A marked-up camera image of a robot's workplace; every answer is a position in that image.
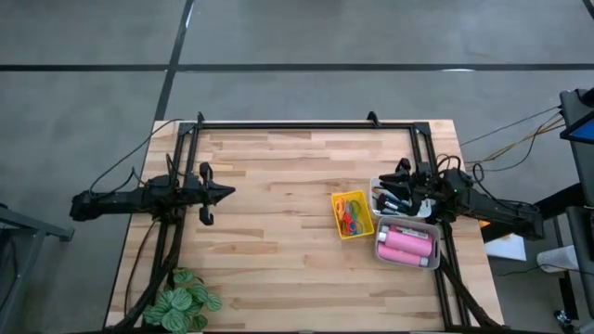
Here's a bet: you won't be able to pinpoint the brown cable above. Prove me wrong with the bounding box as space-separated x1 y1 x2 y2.
123 217 159 317

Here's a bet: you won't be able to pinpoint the bundle of coloured cables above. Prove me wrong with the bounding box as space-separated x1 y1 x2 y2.
458 105 565 173

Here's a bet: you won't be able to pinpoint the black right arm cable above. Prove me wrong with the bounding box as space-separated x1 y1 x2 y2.
435 153 542 214

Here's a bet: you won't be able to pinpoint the green handled scissors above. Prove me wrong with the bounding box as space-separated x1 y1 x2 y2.
347 199 368 225

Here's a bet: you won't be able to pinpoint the white plastic basket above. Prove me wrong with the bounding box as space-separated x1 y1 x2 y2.
369 176 435 220

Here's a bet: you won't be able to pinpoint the black diagonal beam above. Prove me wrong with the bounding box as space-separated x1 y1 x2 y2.
480 183 586 243

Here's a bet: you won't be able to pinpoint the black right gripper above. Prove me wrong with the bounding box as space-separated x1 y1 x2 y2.
378 160 460 215

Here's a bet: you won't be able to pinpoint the grey metal table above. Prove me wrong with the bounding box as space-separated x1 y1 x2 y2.
0 201 75 334

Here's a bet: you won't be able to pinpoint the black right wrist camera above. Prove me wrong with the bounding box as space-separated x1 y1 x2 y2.
407 193 426 217

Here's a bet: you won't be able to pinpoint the monitor with blue screen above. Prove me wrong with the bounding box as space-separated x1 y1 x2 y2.
559 109 594 146

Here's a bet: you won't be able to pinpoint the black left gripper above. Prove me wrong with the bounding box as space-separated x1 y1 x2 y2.
183 173 237 211

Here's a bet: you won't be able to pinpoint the yellow plastic basket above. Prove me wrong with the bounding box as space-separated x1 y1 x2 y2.
330 189 376 241

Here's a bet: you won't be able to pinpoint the black equipment stand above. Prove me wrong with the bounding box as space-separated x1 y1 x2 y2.
559 86 594 261

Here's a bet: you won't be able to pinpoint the black metal rig frame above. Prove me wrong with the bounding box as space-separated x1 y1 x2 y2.
110 110 505 333

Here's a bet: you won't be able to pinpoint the white paper sheet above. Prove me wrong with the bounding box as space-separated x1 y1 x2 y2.
482 231 528 263

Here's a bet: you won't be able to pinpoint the white paper towel roll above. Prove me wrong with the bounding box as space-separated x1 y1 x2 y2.
536 244 579 274

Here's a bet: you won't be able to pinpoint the pink paint bottle white cap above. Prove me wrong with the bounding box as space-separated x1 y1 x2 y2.
377 242 431 269
377 225 434 258

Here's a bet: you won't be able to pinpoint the green potted plant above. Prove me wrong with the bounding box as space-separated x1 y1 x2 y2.
142 267 224 334

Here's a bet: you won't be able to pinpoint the grey plastic basket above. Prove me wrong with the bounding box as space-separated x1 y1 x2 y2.
373 215 442 271

